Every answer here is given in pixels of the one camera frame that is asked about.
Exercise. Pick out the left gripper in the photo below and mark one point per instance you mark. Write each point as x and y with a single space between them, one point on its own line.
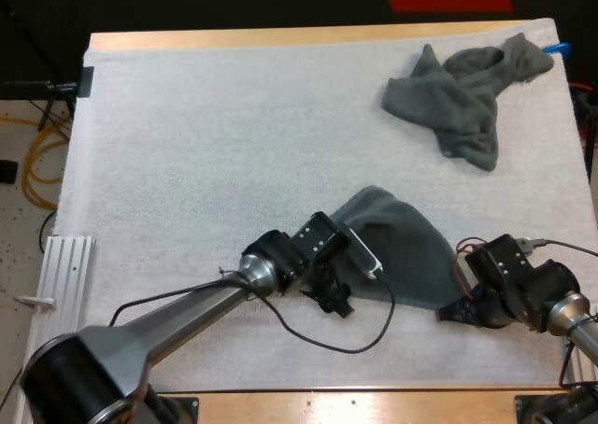
317 242

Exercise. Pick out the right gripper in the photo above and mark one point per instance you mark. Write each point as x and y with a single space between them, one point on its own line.
500 265

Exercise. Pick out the grey-green towel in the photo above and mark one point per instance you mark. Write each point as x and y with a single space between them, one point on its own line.
402 251

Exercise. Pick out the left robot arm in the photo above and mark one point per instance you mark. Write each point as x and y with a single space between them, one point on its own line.
187 312

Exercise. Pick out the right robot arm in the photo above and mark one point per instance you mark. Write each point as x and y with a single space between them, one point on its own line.
560 302

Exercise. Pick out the pile of grey-green towels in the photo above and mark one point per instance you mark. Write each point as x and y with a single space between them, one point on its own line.
458 102

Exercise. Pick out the blue clip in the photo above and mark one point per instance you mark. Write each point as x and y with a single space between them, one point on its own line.
557 48

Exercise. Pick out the white clip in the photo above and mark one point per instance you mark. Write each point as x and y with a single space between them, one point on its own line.
35 301

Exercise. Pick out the dark clamp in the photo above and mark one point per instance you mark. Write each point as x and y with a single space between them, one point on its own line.
86 81

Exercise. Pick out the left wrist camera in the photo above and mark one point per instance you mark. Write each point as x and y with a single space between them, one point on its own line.
365 257

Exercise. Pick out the ribbed aluminium rail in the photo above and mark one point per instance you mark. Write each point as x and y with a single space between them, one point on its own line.
65 267

